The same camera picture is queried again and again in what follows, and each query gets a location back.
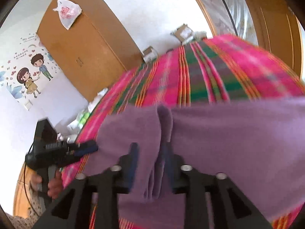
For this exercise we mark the person's left forearm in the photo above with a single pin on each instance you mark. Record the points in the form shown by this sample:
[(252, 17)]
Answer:
[(28, 207)]

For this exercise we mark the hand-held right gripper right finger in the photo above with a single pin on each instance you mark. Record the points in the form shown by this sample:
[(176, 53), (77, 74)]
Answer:
[(166, 164)]

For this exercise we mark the red printed plastic bag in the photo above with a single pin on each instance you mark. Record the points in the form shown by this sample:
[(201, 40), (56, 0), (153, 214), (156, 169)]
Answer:
[(68, 13)]

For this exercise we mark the white cardboard box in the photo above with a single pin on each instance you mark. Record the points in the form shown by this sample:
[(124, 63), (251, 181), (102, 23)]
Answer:
[(149, 54)]

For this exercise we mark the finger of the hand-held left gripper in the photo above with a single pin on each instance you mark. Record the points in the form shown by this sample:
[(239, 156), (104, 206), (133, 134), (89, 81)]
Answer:
[(85, 148)]

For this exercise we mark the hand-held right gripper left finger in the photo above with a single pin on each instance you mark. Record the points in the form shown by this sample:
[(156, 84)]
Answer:
[(134, 162)]

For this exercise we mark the white wall socket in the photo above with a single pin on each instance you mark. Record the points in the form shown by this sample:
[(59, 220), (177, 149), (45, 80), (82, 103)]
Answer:
[(28, 105)]

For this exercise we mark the clear plastic door curtain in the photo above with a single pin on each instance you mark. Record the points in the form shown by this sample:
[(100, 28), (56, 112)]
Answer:
[(240, 9)]

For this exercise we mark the black curtain strip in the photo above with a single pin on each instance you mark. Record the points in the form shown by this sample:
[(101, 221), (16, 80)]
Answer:
[(228, 9)]

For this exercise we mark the purple fleece pants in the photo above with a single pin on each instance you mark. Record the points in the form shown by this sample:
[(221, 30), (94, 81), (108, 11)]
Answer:
[(214, 136)]

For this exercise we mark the green tissue pack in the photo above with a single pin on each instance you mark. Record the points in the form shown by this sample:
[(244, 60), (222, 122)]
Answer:
[(85, 119)]

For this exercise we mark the person's left hand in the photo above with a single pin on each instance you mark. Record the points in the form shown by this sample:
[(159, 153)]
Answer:
[(56, 186)]

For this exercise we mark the cartoon couple wall sticker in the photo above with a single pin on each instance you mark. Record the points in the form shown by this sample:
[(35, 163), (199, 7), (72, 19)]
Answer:
[(31, 74)]

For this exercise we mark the wooden door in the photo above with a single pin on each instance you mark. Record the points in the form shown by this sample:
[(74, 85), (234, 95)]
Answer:
[(274, 21)]

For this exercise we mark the brown cardboard box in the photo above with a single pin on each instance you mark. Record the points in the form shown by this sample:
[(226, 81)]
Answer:
[(183, 33)]

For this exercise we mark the plaid bed sheet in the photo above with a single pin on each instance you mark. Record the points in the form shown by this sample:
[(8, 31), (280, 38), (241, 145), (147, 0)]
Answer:
[(202, 76)]

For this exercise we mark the wooden wardrobe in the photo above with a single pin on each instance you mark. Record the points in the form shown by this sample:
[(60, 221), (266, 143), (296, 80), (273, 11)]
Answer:
[(90, 52)]

